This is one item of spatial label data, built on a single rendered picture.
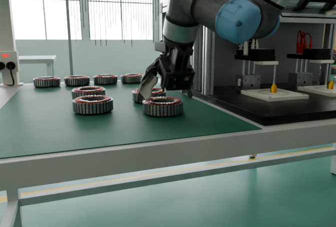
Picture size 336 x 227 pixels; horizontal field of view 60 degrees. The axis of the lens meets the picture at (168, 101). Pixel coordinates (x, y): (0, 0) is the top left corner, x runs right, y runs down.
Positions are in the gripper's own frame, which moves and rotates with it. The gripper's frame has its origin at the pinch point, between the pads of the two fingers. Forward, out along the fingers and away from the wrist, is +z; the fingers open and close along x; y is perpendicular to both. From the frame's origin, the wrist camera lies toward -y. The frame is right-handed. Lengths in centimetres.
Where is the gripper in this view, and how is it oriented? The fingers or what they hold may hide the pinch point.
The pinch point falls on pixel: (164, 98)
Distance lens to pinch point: 79.4
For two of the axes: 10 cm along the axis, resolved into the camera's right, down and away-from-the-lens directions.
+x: 9.5, -0.6, 3.0
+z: -1.5, 7.5, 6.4
